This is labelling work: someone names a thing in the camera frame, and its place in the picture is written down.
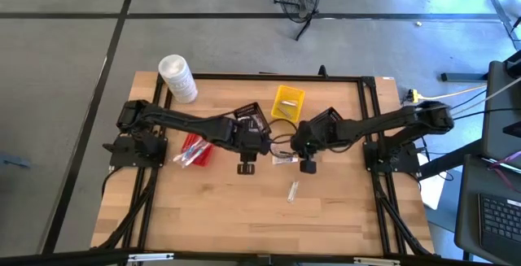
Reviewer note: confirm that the dark grey laptop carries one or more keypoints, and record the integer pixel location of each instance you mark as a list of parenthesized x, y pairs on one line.
[(502, 107)]

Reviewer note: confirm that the black laptop with keyboard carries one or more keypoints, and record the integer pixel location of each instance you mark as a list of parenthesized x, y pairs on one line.
[(496, 217)]

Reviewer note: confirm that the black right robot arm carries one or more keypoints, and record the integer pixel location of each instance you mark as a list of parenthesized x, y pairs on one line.
[(378, 123)]

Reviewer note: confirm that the black aluminium table frame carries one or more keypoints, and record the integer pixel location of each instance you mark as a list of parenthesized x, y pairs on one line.
[(264, 77)]

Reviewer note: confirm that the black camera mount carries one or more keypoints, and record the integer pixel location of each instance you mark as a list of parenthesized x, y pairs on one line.
[(322, 71)]

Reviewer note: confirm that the white wipes canister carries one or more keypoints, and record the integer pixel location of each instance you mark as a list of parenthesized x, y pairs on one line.
[(179, 81)]

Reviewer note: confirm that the black plastic basket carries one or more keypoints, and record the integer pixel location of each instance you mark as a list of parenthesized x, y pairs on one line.
[(331, 115), (254, 108)]

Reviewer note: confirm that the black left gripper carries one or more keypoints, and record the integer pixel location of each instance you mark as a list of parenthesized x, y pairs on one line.
[(250, 140)]

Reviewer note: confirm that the red plastic basket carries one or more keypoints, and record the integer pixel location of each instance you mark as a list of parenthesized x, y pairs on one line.
[(205, 160)]

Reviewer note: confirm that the grey floor bracket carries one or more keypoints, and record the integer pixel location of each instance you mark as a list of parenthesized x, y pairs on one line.
[(14, 161)]

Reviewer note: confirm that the clear grey toiletry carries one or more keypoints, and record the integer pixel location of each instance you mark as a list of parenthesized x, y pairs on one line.
[(288, 103), (285, 112)]

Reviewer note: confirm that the white sheet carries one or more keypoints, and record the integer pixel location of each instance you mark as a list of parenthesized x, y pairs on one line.
[(431, 193)]

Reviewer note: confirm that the black desk leg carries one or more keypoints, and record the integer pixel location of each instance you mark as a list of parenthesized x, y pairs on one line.
[(452, 161)]

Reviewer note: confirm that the teal white toothbrush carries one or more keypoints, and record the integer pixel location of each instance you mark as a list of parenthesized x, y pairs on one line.
[(191, 154)]

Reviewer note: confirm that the yellow plastic basket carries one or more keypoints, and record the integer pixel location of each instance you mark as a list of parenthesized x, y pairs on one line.
[(295, 93)]

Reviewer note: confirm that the clear white toiletry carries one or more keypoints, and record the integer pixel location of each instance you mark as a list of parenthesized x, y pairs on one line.
[(292, 192)]

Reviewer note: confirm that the black desk foot bar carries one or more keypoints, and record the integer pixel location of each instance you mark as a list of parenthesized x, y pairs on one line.
[(464, 77)]

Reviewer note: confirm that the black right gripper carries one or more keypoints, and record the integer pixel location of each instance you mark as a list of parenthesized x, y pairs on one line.
[(309, 140)]

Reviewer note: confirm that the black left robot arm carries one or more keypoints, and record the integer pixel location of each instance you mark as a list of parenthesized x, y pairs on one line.
[(183, 119)]

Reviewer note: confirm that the black rig beam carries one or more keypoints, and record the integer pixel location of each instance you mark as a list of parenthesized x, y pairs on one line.
[(61, 258)]

